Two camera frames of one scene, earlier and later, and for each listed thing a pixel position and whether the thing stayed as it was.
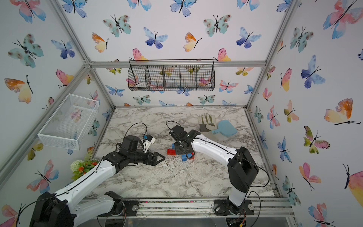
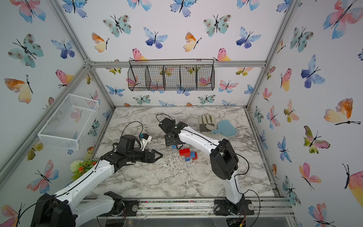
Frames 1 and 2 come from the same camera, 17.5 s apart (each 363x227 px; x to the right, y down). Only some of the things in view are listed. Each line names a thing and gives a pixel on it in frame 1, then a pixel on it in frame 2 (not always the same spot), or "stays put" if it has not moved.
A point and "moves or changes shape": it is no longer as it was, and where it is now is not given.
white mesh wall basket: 67,126 stays put
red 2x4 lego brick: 171,152 moves or changes shape
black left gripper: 154,158 stays put
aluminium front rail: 266,207 stays put
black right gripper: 176,147 -> 167,140
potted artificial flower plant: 79,167 stays put
